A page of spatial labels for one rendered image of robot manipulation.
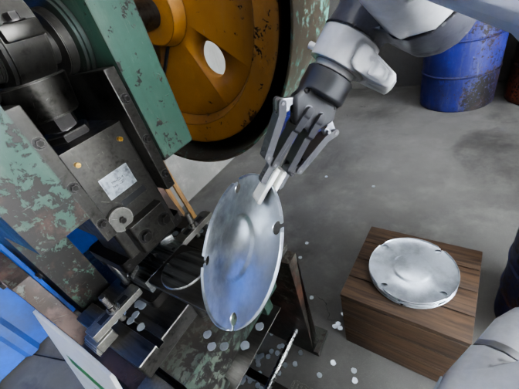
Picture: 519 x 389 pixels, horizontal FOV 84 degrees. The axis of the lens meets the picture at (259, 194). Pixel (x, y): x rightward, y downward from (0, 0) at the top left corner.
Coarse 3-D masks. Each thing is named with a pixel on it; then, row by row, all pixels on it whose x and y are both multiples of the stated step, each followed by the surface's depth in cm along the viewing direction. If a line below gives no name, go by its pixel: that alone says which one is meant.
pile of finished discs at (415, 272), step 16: (400, 240) 115; (416, 240) 113; (384, 256) 111; (400, 256) 109; (416, 256) 107; (432, 256) 106; (448, 256) 105; (384, 272) 106; (400, 272) 103; (416, 272) 102; (432, 272) 101; (448, 272) 100; (384, 288) 101; (400, 288) 100; (416, 288) 98; (432, 288) 97; (448, 288) 96; (416, 304) 95; (432, 304) 93
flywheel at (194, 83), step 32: (160, 0) 67; (192, 0) 67; (224, 0) 63; (256, 0) 56; (288, 0) 57; (160, 32) 73; (192, 32) 72; (224, 32) 68; (256, 32) 60; (288, 32) 61; (192, 64) 79; (256, 64) 65; (192, 96) 86; (224, 96) 80; (256, 96) 70; (192, 128) 90; (224, 128) 83
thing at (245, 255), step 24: (240, 192) 59; (216, 216) 66; (240, 216) 55; (264, 216) 49; (216, 240) 62; (240, 240) 53; (264, 240) 47; (216, 264) 60; (240, 264) 50; (264, 264) 46; (216, 288) 57; (240, 288) 50; (264, 288) 44; (216, 312) 54; (240, 312) 48
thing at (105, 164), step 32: (96, 128) 60; (64, 160) 53; (96, 160) 57; (128, 160) 63; (96, 192) 58; (128, 192) 64; (160, 192) 72; (128, 224) 64; (160, 224) 69; (128, 256) 67
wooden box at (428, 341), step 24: (384, 240) 121; (432, 240) 115; (360, 264) 114; (456, 264) 104; (480, 264) 102; (360, 288) 106; (360, 312) 106; (384, 312) 98; (408, 312) 95; (432, 312) 94; (456, 312) 92; (360, 336) 117; (384, 336) 107; (408, 336) 99; (432, 336) 91; (456, 336) 86; (408, 360) 109; (432, 360) 100
